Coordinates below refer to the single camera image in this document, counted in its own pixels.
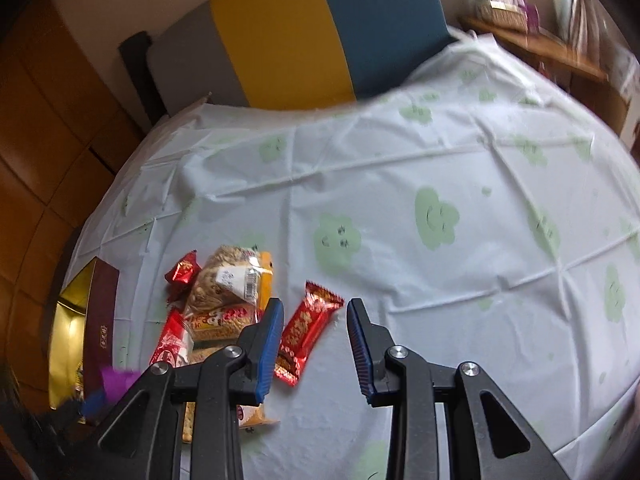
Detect grey yellow blue sofa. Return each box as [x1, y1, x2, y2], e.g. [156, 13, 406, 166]
[145, 0, 451, 116]

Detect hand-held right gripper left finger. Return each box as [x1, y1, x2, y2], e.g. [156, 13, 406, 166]
[77, 297, 286, 480]

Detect upright white books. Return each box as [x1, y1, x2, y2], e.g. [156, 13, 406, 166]
[550, 0, 616, 51]

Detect purple candy wrapper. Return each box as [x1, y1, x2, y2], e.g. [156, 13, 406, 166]
[99, 366, 141, 403]

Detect red label cracker packet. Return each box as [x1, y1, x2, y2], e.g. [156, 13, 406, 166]
[186, 302, 263, 346]

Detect yellow snack packet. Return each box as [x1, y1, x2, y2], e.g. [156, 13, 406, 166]
[235, 402, 281, 431]

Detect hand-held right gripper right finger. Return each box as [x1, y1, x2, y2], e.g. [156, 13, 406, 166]
[346, 297, 571, 480]

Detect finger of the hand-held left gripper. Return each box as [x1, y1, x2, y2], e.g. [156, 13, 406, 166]
[80, 390, 108, 418]

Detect black sofa armrest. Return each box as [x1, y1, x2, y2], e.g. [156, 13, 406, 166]
[117, 31, 168, 128]

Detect wicker basket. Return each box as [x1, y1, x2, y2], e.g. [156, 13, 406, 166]
[470, 0, 531, 31]

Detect wooden shelf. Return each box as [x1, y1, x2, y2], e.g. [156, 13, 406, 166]
[457, 12, 631, 136]

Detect purple box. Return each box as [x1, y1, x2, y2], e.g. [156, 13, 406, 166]
[515, 0, 542, 31]

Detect gold tin box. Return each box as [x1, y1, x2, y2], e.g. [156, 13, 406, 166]
[47, 256, 121, 423]

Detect red white snack packet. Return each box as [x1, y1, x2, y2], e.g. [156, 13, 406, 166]
[150, 307, 193, 368]

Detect long red snack packet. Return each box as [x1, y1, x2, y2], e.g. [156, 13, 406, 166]
[272, 280, 346, 387]

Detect small red candy packet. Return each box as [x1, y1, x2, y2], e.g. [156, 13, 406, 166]
[165, 251, 202, 303]

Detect white flower print tablecloth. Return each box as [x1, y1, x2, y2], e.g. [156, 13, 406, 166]
[60, 27, 640, 480]

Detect orange snack packet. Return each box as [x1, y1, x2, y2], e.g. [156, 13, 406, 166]
[257, 251, 275, 311]

